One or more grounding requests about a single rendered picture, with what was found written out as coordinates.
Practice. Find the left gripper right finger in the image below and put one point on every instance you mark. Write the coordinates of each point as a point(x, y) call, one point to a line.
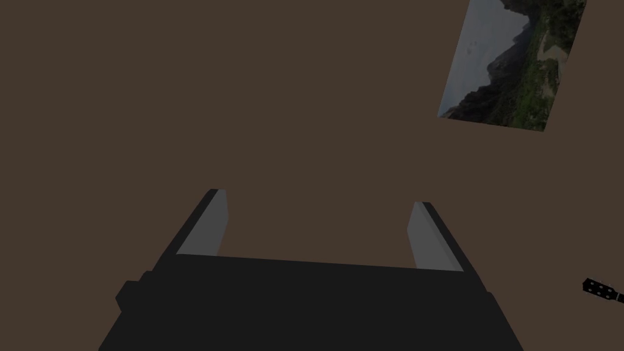
point(431, 241)

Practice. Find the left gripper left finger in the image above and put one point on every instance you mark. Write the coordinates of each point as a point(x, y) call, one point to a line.
point(204, 229)

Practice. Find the black guitar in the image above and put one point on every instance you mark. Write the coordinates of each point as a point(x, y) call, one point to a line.
point(602, 290)

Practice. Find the mountain landscape wall picture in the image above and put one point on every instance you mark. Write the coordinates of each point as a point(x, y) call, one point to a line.
point(507, 63)

